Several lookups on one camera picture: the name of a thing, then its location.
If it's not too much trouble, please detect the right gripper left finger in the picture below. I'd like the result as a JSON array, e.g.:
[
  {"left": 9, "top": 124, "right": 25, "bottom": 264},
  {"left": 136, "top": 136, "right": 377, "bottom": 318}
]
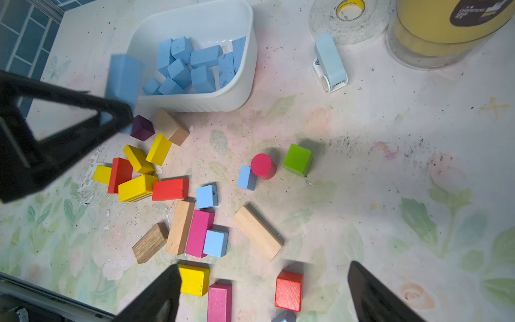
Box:
[{"left": 113, "top": 264, "right": 182, "bottom": 321}]

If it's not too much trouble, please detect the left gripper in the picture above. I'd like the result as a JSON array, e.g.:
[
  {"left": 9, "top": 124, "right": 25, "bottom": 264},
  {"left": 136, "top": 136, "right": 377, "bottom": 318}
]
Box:
[{"left": 0, "top": 70, "right": 134, "bottom": 204}]

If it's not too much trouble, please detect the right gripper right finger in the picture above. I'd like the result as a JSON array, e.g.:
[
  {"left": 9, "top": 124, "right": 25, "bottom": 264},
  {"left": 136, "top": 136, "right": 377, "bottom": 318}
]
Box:
[{"left": 347, "top": 260, "right": 424, "bottom": 322}]

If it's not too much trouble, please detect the blue long block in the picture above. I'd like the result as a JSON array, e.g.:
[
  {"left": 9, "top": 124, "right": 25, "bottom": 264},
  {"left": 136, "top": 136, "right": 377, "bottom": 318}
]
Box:
[
  {"left": 105, "top": 54, "right": 144, "bottom": 114},
  {"left": 232, "top": 37, "right": 246, "bottom": 74},
  {"left": 190, "top": 45, "right": 223, "bottom": 68}
]

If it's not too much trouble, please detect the small blue block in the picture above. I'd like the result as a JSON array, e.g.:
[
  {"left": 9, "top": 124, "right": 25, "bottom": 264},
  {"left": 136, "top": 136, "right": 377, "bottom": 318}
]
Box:
[{"left": 237, "top": 166, "right": 257, "bottom": 191}]

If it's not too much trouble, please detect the blue cube pair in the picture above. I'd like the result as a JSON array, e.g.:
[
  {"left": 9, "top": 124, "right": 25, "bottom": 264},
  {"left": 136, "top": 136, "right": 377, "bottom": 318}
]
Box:
[
  {"left": 203, "top": 230, "right": 229, "bottom": 258},
  {"left": 167, "top": 59, "right": 192, "bottom": 89}
]

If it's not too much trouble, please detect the blue thin block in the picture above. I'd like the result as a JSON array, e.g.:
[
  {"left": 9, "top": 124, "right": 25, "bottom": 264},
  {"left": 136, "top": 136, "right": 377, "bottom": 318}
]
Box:
[{"left": 218, "top": 52, "right": 236, "bottom": 89}]

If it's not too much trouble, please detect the white rectangular plastic tray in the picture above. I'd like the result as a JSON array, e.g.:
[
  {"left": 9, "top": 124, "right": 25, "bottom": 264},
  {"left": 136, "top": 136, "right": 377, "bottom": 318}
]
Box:
[{"left": 127, "top": 1, "right": 258, "bottom": 112}]

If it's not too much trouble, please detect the yellow block bottom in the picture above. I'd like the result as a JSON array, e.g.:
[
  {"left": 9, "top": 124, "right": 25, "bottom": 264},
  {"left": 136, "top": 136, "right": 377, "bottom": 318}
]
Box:
[{"left": 178, "top": 264, "right": 210, "bottom": 297}]

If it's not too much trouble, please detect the magenta block bottom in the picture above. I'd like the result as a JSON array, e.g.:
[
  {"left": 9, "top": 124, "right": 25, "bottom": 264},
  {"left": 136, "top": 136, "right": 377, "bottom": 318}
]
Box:
[{"left": 207, "top": 283, "right": 232, "bottom": 322}]

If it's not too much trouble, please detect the brown grained wooden block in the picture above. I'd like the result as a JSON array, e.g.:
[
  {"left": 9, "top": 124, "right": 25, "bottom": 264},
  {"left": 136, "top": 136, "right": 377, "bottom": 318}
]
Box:
[{"left": 132, "top": 222, "right": 168, "bottom": 264}]

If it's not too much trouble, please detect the tan upright wooden block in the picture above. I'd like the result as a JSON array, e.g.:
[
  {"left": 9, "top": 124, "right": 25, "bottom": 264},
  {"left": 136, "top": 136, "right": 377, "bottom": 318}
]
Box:
[{"left": 165, "top": 201, "right": 195, "bottom": 256}]

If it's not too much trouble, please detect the yellow flat block left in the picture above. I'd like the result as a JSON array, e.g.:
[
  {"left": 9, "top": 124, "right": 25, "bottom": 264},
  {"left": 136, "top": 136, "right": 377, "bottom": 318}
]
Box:
[{"left": 93, "top": 165, "right": 111, "bottom": 185}]

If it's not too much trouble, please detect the red cube block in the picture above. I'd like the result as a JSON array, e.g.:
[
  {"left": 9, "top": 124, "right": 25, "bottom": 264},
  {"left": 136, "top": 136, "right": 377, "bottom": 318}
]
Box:
[{"left": 274, "top": 270, "right": 304, "bottom": 313}]

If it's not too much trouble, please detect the magenta upright block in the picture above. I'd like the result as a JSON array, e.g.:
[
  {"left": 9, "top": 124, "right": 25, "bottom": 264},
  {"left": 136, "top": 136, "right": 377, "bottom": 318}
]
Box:
[{"left": 186, "top": 209, "right": 215, "bottom": 258}]

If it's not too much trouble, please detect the red thin upright block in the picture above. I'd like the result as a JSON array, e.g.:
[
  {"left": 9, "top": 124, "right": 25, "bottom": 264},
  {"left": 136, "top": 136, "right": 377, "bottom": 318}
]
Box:
[{"left": 107, "top": 158, "right": 133, "bottom": 194}]

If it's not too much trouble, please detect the yellow slanted block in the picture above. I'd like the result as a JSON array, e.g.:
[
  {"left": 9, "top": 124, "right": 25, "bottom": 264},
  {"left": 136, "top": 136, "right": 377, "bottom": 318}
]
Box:
[{"left": 123, "top": 145, "right": 155, "bottom": 175}]

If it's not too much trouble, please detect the red long block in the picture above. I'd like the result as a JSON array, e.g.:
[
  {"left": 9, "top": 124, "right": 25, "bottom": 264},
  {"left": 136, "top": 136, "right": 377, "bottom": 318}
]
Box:
[{"left": 152, "top": 179, "right": 189, "bottom": 201}]

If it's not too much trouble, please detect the yellow large block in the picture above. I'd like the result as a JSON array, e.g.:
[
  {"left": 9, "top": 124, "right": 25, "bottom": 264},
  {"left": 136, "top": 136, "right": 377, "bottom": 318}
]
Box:
[{"left": 119, "top": 174, "right": 158, "bottom": 203}]

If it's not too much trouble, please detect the purple cube block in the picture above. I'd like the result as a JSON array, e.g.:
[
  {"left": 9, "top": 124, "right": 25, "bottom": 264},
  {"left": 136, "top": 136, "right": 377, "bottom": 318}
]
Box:
[{"left": 130, "top": 115, "right": 155, "bottom": 142}]

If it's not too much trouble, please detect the tan slanted wooden block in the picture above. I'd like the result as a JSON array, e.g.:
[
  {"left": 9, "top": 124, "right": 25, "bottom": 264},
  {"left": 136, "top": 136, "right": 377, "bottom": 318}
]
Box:
[{"left": 233, "top": 205, "right": 282, "bottom": 261}]

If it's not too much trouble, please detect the yellow thin upright block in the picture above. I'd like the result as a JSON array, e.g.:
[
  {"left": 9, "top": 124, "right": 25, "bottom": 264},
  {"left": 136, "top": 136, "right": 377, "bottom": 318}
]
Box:
[{"left": 146, "top": 134, "right": 172, "bottom": 166}]

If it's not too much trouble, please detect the tan wooden block upper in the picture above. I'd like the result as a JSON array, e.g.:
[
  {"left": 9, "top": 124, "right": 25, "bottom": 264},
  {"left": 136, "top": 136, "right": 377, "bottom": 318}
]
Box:
[{"left": 152, "top": 109, "right": 189, "bottom": 146}]

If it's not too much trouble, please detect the green cube block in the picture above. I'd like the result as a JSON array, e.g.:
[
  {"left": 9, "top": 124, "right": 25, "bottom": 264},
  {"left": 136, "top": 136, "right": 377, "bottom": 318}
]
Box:
[{"left": 283, "top": 144, "right": 312, "bottom": 177}]

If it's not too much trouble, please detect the magenta cylinder block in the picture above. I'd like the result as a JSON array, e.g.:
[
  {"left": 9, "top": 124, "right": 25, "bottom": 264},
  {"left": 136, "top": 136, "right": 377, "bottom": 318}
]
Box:
[{"left": 251, "top": 153, "right": 276, "bottom": 181}]

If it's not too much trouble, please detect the yellow pen holder cup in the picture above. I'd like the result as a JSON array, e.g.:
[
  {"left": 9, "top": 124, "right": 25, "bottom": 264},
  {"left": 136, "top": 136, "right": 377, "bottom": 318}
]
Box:
[{"left": 386, "top": 0, "right": 514, "bottom": 70}]

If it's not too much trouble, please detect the clear tape roll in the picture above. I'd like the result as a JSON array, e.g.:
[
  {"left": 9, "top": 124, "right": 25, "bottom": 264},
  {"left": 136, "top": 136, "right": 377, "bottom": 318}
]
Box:
[{"left": 308, "top": 0, "right": 397, "bottom": 50}]

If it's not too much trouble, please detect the aluminium mounting rail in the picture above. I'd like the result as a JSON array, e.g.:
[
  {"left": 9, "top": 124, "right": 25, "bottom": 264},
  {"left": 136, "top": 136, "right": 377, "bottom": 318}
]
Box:
[{"left": 1, "top": 273, "right": 116, "bottom": 321}]

